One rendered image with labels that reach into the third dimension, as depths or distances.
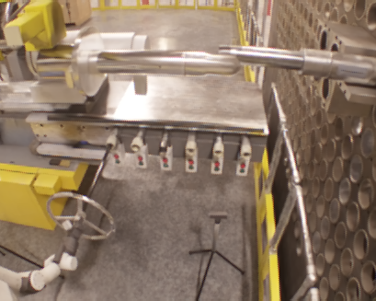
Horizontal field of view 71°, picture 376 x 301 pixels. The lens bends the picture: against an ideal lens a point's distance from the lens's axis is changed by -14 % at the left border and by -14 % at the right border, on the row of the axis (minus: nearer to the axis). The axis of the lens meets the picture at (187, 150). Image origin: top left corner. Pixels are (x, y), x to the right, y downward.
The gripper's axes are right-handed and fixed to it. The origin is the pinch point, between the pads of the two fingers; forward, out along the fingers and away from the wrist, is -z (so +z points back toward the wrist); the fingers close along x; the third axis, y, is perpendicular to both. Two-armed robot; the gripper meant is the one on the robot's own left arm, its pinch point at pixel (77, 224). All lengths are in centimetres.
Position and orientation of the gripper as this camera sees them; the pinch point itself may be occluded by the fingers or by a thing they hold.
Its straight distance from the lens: 160.4
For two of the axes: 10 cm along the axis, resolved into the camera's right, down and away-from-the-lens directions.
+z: -1.1, 6.5, -7.5
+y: -7.0, -5.9, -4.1
